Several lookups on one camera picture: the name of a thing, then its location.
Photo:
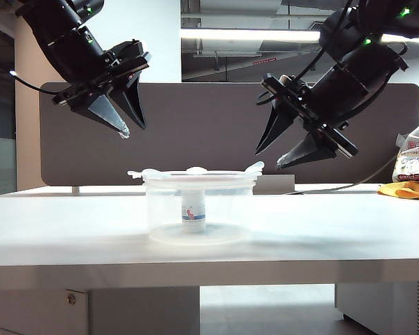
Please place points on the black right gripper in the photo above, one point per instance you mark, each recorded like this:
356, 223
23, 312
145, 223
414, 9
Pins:
310, 108

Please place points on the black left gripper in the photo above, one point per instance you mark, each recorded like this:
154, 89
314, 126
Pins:
101, 78

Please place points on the clear lid with clip tabs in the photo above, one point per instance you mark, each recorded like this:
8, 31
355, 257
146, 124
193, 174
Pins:
223, 175

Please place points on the round clear plastic box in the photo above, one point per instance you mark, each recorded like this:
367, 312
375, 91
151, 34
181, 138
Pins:
164, 209

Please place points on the small white medicine bottle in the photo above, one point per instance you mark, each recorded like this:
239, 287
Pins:
193, 209

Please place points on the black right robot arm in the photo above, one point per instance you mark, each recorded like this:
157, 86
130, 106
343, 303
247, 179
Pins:
363, 66

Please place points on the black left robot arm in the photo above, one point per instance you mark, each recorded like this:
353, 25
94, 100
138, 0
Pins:
63, 31

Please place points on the round drawer lock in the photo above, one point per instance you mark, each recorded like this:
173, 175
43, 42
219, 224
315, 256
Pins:
70, 299

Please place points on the red ceiling sign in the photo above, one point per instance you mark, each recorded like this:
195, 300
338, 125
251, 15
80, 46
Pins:
264, 62

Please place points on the brown desk divider panel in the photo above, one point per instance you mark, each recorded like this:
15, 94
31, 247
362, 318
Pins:
202, 122

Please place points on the long ceiling light strip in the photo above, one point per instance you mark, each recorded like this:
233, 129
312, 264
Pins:
248, 35

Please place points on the printed plastic snack bag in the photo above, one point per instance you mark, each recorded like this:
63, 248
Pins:
410, 157

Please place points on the yellow cloth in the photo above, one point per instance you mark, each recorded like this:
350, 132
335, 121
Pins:
401, 192

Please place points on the white cabinet with vent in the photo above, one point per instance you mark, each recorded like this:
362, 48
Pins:
377, 303

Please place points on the white drawer pedestal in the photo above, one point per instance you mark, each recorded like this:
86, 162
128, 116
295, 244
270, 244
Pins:
143, 310

